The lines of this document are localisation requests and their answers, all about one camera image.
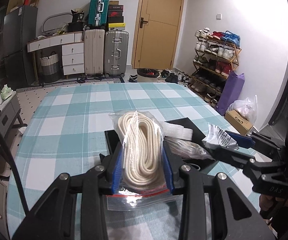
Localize silver foil packet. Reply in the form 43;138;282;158
202;123;239;150

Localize bag of striped cloth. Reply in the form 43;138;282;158
165;137;213;160

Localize white bubble wrap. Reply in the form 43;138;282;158
160;122;193;141

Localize bagged cream rope coil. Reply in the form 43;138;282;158
106;109;185;212

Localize person's right hand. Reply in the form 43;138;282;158
259;194;288;219

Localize cardboard box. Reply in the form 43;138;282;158
224;110;253;135

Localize white plastic bag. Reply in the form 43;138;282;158
226;95;258;124

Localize purple bag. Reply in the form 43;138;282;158
216;71;245;116

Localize teal plaid tablecloth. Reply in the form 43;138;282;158
7;83;259;239

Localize wooden shoe rack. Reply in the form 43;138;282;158
189;27;241;108

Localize black storage box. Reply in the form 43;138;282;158
104;118;218;174

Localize grey low cabinet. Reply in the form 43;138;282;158
0;92;27;164

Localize woven laundry basket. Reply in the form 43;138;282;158
40;51;60;83

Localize silver suitcase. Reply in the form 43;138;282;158
104;30;129;77

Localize wooden door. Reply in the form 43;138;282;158
132;0;184;70

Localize white drawer desk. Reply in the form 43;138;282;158
27;31;84;85

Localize stack of shoe boxes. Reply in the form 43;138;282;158
107;1;126;31

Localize beige suitcase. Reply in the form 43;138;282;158
84;29;105;75

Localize dark grey refrigerator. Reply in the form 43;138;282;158
3;5;37;90

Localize teal suitcase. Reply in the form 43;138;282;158
88;0;110;27

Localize black cable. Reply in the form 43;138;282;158
0;112;30;215

